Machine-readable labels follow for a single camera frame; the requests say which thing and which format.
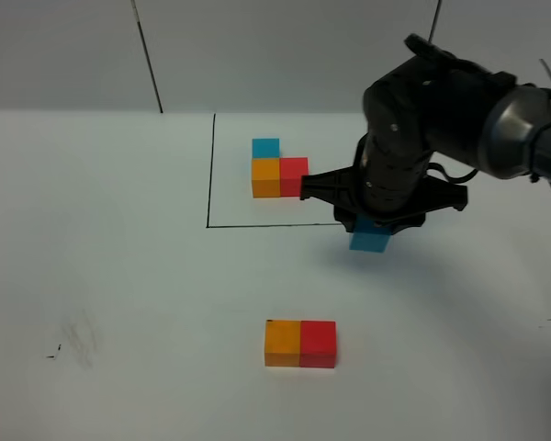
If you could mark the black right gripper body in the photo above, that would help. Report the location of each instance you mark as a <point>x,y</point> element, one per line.
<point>389,201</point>

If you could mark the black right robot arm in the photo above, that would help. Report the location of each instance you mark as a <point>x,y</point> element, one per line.
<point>433,103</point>

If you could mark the red template block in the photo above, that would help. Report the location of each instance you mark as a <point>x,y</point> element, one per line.
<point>291,172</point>

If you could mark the orange template block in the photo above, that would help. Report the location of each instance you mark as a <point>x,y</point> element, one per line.
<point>266,178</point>

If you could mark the blue template block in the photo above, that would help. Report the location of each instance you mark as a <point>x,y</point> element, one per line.
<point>265,148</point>

